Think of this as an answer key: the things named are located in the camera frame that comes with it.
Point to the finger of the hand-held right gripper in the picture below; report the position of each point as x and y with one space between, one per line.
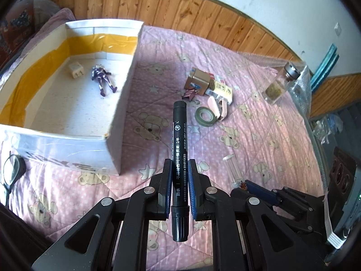
262 193

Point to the teal plastic strip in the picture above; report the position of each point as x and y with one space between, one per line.
324 62
328 72

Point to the white charger plug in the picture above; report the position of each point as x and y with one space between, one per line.
75 70

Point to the clear bubble wrap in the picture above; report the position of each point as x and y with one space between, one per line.
301 93

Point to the small clear plastic case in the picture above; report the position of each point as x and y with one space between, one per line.
233 169

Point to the green tape roll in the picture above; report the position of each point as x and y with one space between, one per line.
198 116

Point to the pink binder clip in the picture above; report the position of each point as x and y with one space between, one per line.
189 93

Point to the pink teddy bear quilt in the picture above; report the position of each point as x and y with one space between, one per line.
253 135

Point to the white wall socket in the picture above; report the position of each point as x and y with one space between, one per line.
338 28

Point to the black eyeglasses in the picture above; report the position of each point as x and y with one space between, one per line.
12 170

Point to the small brown cardboard box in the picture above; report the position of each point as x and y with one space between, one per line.
198 79

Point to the purple silver action figure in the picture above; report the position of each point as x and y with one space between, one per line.
99 76

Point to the glass jar with metal lid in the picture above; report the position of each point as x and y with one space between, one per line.
277 89

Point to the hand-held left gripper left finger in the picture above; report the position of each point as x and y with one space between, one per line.
168 186

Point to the white cardboard box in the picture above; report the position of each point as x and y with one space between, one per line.
65 110

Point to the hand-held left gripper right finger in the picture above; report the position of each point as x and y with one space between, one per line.
193 189

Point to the small red white box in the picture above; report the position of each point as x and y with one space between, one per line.
218 80

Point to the dark patterned cloth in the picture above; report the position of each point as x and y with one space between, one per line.
19 19

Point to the clear plastic bag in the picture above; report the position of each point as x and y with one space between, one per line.
327 127

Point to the black marker pen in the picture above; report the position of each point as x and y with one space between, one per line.
178 135

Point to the yellow white packet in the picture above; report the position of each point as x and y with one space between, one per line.
221 91

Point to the pink stapler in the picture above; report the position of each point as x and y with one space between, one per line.
213 106

